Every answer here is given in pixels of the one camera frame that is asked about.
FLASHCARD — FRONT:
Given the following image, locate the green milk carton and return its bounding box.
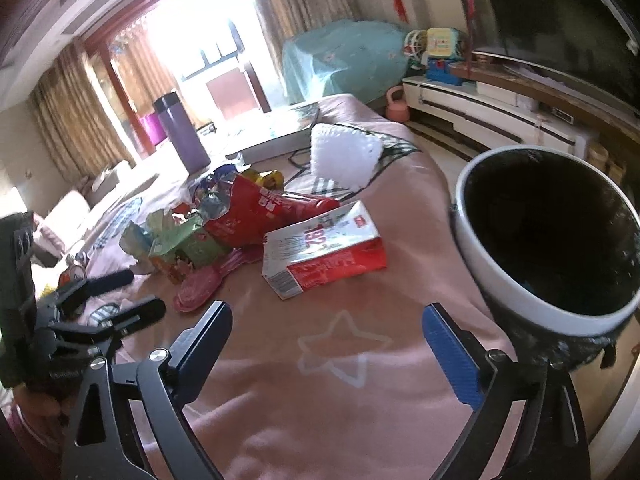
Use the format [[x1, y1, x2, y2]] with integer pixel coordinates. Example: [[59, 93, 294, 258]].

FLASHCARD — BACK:
[[119, 210, 231, 284]]

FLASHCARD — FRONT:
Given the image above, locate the red white milk carton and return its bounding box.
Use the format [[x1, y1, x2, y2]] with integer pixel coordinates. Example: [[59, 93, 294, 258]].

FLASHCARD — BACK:
[[262, 200, 387, 300]]

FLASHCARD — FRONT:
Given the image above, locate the black white-rimmed trash bin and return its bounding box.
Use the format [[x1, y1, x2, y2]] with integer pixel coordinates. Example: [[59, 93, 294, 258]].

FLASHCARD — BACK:
[[452, 145, 639, 370]]

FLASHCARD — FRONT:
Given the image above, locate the person's left hand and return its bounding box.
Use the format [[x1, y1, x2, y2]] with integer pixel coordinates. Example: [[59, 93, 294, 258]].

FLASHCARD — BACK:
[[13, 385, 76, 417]]

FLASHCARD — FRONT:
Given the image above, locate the pink plastic spoon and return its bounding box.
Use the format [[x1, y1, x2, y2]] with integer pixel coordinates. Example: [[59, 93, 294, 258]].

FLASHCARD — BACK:
[[172, 245, 262, 313]]

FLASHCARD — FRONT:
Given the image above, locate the beige sofa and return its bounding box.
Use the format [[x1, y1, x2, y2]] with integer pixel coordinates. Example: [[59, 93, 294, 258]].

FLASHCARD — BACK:
[[34, 162, 158, 268]]

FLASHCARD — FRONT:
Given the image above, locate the red snack bag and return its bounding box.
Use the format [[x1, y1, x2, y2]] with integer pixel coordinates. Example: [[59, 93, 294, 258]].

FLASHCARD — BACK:
[[198, 174, 340, 248]]

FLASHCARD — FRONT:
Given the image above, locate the dark blue snack bag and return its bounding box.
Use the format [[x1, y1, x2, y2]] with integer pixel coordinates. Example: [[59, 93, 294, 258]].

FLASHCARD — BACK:
[[188, 164, 236, 202]]

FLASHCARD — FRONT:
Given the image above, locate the yellow gold foil wrapper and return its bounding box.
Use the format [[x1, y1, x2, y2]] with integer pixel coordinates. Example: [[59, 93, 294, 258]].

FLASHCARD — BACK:
[[242, 168, 284, 191]]

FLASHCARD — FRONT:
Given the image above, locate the purple thermos bottle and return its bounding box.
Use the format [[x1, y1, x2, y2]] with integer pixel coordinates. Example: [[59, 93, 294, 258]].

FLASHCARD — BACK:
[[153, 92, 210, 174]]

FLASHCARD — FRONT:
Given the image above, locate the pink tablecloth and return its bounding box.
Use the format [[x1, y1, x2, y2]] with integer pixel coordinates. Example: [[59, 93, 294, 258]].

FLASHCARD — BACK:
[[74, 91, 522, 480]]

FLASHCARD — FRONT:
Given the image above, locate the green foil wrapper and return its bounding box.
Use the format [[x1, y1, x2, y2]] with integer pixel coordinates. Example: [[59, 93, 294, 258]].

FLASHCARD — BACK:
[[357, 128, 420, 167]]

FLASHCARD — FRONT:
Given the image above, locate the pink kettlebell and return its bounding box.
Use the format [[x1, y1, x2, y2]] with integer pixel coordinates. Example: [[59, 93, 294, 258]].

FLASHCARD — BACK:
[[385, 84, 410, 124]]

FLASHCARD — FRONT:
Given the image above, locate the teal covered furniture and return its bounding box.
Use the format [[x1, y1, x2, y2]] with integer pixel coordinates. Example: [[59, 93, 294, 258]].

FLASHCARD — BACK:
[[281, 20, 408, 103]]

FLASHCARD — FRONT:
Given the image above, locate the white TV cabinet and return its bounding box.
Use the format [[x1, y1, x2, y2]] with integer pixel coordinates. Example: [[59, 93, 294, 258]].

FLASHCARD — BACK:
[[402, 76, 627, 183]]

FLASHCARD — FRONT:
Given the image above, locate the colourful toy cash register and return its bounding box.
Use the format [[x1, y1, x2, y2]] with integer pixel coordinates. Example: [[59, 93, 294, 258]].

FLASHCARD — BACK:
[[424, 27, 468, 86]]

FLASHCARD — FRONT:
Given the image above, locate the large black television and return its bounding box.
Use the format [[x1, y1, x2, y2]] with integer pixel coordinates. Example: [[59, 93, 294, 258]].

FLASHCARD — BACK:
[[462, 0, 639, 110]]

